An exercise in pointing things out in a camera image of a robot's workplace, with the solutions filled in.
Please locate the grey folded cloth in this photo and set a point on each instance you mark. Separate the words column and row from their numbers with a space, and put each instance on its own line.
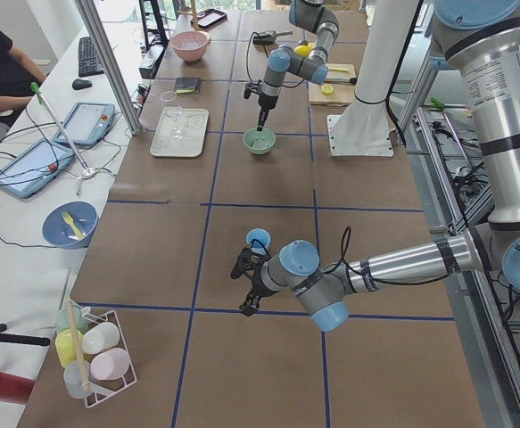
column 187, row 85

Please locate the black keyboard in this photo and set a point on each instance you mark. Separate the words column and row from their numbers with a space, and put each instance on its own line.
column 89, row 62

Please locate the half lemon slice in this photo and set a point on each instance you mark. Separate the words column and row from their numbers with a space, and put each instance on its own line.
column 327, row 89

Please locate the yellow plastic fork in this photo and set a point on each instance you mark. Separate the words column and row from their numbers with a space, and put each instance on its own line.
column 68, row 219

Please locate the white wire cup rack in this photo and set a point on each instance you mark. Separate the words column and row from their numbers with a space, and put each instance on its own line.
column 79, row 319

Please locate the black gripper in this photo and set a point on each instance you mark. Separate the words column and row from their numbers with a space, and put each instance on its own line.
column 266, row 101
column 257, row 284

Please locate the yellow cup on rack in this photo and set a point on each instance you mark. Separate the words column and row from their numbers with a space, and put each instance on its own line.
column 65, row 348

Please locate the light blue cup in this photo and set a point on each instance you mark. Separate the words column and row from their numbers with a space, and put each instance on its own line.
column 260, row 234

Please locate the aluminium frame post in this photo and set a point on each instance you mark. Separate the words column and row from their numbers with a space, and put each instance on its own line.
column 94, row 26

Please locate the blue teach pendant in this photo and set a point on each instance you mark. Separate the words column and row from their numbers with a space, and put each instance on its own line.
column 36, row 167
column 88, row 123

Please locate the steel muddler black tip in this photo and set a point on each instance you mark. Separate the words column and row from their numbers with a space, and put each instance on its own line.
column 342, row 81

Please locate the yellow lemon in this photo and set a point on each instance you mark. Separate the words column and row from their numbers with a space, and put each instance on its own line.
column 303, row 50

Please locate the wooden cutting board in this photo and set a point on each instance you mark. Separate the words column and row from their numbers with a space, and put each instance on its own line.
column 343, row 94

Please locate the white cup on rack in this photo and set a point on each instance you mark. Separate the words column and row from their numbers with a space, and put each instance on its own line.
column 101, row 337

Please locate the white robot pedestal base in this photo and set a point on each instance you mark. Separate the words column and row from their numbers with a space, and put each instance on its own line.
column 363, row 128

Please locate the pink bowl with ice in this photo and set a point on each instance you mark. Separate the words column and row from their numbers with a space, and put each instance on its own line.
column 191, row 46

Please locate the pink cup on rack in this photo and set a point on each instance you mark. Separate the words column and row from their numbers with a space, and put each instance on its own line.
column 110, row 364

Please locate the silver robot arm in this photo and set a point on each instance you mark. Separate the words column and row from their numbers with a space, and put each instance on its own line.
column 315, row 18
column 480, row 39

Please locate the black computer mouse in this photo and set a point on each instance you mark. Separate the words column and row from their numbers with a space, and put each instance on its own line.
column 81, row 84

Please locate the green bowl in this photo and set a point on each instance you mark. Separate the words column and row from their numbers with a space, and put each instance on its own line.
column 259, row 142

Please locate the steel ice scoop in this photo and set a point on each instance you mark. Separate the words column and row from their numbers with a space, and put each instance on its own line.
column 268, row 37

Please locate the clear wine glass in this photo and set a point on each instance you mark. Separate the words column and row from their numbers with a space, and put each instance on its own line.
column 171, row 112

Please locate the seated person black shirt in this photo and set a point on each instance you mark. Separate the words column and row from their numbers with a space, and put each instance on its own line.
column 17, row 72

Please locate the cream bear tray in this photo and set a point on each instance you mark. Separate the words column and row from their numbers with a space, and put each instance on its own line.
column 194, row 122

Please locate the blue bowl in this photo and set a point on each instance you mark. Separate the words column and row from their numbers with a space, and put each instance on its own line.
column 59, row 234

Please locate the clear cup on rack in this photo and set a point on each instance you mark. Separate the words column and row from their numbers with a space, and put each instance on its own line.
column 73, row 382

